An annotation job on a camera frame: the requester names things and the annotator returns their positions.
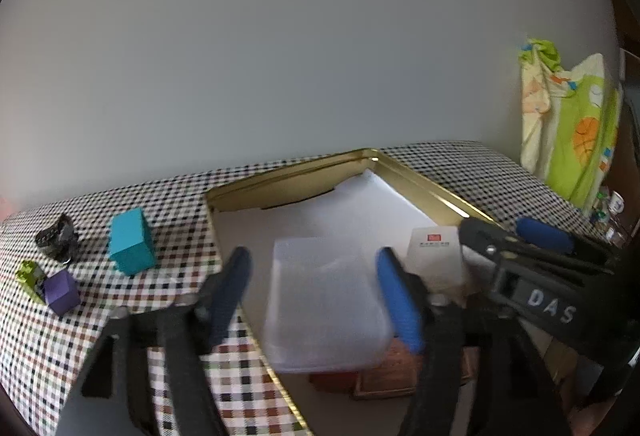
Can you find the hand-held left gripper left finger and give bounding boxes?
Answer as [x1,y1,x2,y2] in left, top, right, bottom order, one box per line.
[57,246,253,436]

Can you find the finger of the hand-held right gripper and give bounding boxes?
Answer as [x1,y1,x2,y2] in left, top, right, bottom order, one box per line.
[516,216,626,263]
[458,217,616,275]

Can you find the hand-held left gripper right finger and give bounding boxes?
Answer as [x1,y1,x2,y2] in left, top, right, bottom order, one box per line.
[376,247,573,436]

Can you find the white plug charger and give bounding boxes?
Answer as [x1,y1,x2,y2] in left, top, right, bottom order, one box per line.
[406,226,481,304]

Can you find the beige brown box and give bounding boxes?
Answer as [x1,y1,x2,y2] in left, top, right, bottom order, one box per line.
[352,336,481,400]

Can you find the clear plastic box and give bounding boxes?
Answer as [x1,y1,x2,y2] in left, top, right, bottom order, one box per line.
[262,236,393,374]

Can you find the red building block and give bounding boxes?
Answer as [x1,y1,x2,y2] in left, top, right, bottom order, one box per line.
[309,368,361,394]

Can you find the teal building block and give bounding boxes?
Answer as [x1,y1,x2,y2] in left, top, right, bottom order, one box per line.
[107,209,156,277]

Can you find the gold tin box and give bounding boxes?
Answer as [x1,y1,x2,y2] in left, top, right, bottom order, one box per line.
[205,147,506,436]

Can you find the purple small box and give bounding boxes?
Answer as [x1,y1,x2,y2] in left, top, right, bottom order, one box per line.
[42,270,82,317]

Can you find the black beaded keychain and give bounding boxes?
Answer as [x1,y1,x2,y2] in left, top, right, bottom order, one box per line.
[36,213,81,262]

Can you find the green building block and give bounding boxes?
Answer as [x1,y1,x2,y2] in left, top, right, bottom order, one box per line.
[15,261,48,304]

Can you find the colourful printed cloth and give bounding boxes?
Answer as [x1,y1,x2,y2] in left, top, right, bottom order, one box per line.
[517,36,623,212]

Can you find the white paper liner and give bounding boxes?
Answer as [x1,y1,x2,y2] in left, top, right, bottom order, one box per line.
[212,169,441,436]

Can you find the checked tablecloth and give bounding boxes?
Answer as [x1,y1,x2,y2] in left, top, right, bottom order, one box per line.
[0,139,591,436]

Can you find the dark wooden cabinet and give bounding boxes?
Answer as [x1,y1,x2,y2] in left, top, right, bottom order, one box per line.
[607,0,640,237]

